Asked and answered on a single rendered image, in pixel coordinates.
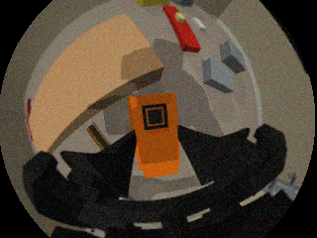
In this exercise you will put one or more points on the red long bar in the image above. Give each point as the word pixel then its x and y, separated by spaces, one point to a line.
pixel 29 108
pixel 179 24

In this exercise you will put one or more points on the tan rectangular panel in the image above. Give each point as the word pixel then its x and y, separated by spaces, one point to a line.
pixel 98 69

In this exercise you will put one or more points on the brown wooden-handled awl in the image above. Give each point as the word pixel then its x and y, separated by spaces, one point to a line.
pixel 98 139

